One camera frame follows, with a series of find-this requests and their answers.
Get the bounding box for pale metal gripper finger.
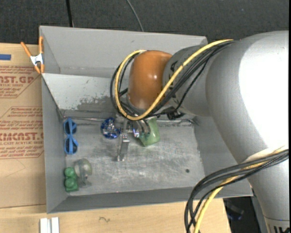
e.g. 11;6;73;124
121;133;131;162
115;139;123;162

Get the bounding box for pale green cup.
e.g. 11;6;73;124
138;117;160;148

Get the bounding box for grey metal bin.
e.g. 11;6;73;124
38;25;254;215

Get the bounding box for blue sunglasses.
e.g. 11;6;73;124
63;117;80;155

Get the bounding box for green toy figure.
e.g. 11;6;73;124
63;166;79;193

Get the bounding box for brown cardboard board, red print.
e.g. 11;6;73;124
0;42;48;210

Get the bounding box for black cylinder on white bracket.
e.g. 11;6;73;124
166;110;185;121

